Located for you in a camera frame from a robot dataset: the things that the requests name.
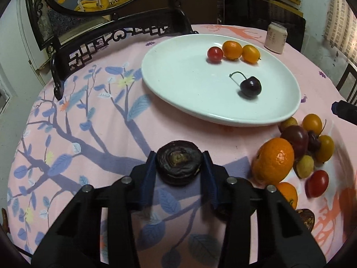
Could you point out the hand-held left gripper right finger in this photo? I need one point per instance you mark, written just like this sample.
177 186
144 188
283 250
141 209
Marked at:
210 179

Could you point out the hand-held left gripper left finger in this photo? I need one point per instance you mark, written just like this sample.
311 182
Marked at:
147 179

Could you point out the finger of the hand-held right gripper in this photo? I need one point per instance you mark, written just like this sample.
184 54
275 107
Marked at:
345 111

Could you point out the dark water chestnut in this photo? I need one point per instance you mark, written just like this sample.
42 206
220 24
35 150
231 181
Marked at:
178 163
306 219

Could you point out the white oval plate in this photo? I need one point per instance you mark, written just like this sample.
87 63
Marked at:
195 89

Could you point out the yellow cherry tomato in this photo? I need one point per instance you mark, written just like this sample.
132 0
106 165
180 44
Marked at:
325 148
312 122

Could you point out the dark cherry with stem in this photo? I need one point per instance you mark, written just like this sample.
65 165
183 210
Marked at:
313 143
251 87

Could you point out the dark purple tomato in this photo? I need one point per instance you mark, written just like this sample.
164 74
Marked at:
296 139

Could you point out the large mandarin orange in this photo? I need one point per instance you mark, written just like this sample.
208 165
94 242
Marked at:
273 160

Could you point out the red cherry tomato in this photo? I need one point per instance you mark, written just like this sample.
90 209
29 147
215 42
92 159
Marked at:
316 183
215 54

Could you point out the small orange kumquat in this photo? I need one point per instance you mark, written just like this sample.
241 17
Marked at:
287 194

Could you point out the pink printed tablecloth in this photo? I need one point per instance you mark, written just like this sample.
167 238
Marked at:
92 122

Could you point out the white patterned cup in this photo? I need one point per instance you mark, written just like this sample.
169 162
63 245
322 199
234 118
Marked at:
275 37

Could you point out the yellow-orange kumquat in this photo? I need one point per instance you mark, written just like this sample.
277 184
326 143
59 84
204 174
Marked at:
251 54

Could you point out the dark flat-backed chair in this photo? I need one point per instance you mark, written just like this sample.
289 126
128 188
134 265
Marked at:
265 8

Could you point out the carved dark wooden chair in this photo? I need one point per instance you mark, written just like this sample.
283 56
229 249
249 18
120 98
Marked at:
92 44

